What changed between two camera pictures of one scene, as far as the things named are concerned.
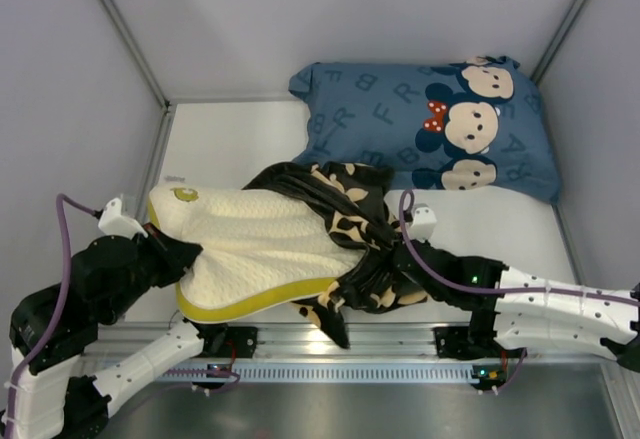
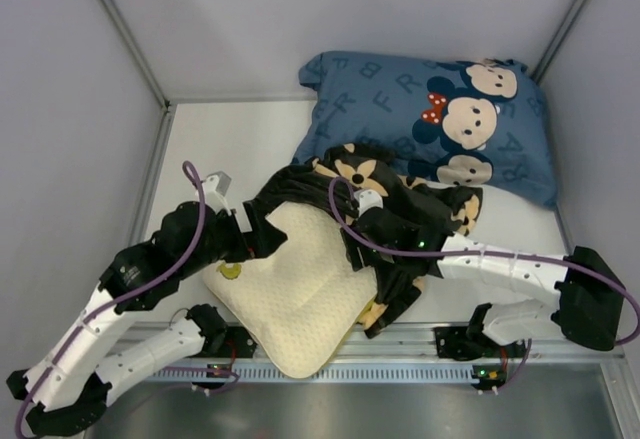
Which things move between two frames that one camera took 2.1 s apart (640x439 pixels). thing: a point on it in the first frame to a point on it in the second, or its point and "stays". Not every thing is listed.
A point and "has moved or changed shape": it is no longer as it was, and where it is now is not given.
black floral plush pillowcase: [355, 198] has moved or changed shape
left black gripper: [157, 252] to [241, 232]
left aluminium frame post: [125, 31] stays
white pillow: [256, 253] has moved or changed shape
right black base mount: [454, 342] stays
